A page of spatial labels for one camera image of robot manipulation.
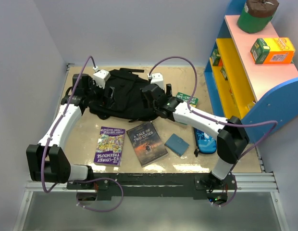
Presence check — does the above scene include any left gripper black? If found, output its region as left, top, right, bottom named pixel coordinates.
left=85, top=77, right=115, bottom=108

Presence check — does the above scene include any black student backpack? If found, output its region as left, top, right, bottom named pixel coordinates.
left=88, top=68, right=158, bottom=122

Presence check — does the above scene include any blue leather wallet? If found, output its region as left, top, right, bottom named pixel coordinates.
left=165, top=134, right=189, bottom=156

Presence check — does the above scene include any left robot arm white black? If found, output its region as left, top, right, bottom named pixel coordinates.
left=26, top=74, right=102, bottom=189

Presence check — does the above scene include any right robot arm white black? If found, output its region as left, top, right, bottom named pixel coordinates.
left=141, top=84, right=249, bottom=189

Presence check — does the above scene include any green 104-storey treehouse book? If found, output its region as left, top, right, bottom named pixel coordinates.
left=174, top=91, right=199, bottom=108

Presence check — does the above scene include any tale of two cities book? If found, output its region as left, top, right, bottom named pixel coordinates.
left=126, top=122, right=168, bottom=167

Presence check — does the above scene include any purple 52-storey treehouse book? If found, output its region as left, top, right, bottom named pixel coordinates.
left=94, top=127, right=125, bottom=167

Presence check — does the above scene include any small green box upper shelf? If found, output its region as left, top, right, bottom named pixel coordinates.
left=211, top=48, right=223, bottom=66

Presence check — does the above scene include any small green box shelf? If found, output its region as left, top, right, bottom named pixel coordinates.
left=211, top=48, right=223, bottom=66
left=220, top=66, right=228, bottom=80

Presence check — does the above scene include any blue pencil case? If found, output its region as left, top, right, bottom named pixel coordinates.
left=193, top=128, right=217, bottom=157

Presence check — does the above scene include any small green box lower shelf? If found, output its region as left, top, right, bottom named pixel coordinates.
left=220, top=66, right=228, bottom=80

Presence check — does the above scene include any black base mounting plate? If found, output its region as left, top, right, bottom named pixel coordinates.
left=67, top=173, right=236, bottom=200

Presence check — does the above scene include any colourful wooden shelf unit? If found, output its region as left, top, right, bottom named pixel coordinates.
left=204, top=0, right=298, bottom=143

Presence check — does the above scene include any orange green crayon box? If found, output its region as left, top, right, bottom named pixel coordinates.
left=250, top=37, right=296, bottom=64

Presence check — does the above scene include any green brown cylinder container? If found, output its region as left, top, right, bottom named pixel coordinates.
left=237, top=0, right=279, bottom=34

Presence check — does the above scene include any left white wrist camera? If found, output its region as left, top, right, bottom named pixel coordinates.
left=93, top=69, right=111, bottom=89

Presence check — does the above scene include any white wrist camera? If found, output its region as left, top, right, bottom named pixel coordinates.
left=148, top=73, right=164, bottom=89
left=93, top=69, right=111, bottom=89

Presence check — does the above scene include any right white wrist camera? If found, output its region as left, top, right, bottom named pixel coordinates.
left=148, top=73, right=164, bottom=89

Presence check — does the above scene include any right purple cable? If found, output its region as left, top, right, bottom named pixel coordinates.
left=149, top=56, right=278, bottom=207

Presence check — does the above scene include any purple cable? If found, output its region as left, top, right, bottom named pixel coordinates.
left=42, top=55, right=124, bottom=212
left=149, top=56, right=278, bottom=207

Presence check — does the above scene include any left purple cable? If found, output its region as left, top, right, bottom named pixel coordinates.
left=42, top=55, right=124, bottom=212

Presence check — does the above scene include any aluminium rail frame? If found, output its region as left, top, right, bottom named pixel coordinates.
left=12, top=63, right=290, bottom=231

